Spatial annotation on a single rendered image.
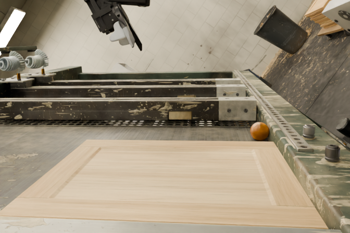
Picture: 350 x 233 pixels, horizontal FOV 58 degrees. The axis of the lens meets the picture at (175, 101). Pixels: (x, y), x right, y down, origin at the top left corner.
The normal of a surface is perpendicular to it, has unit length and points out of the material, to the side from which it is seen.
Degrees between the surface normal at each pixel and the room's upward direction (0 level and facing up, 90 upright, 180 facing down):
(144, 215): 55
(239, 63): 90
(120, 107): 90
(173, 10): 90
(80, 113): 90
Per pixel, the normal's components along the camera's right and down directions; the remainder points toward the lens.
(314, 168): -0.02, -0.98
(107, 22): -0.04, 0.10
